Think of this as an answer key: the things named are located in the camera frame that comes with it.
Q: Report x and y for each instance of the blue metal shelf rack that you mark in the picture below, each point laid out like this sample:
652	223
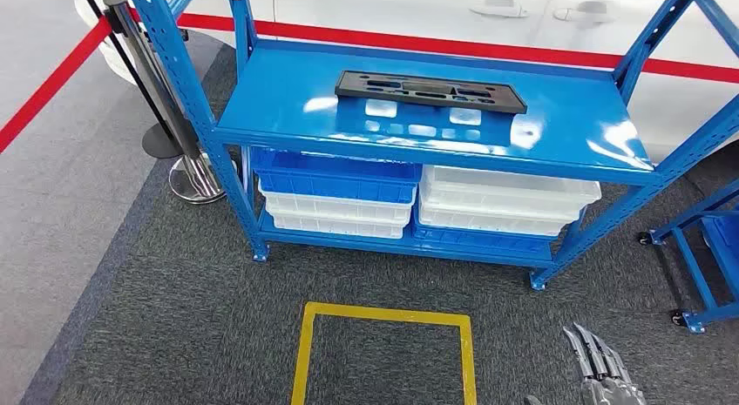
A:
288	108

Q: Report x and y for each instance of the chrome stanchion post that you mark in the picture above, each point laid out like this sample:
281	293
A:
153	85

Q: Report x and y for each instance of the blue wheeled cart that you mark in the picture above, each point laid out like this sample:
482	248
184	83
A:
693	270

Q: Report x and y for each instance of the white car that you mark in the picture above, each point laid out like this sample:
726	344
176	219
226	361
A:
404	10

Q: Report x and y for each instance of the red barrier belt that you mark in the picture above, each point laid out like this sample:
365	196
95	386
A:
52	82
462	46

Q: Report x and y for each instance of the yellow floor tape square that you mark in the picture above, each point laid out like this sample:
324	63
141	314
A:
309	356

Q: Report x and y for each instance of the white plastic bin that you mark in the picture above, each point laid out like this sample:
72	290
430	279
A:
335	228
335	209
491	223
508	189

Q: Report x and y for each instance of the black plastic panel part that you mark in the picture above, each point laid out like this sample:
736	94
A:
358	82

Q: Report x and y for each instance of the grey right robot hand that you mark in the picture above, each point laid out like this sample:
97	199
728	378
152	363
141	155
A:
603	373

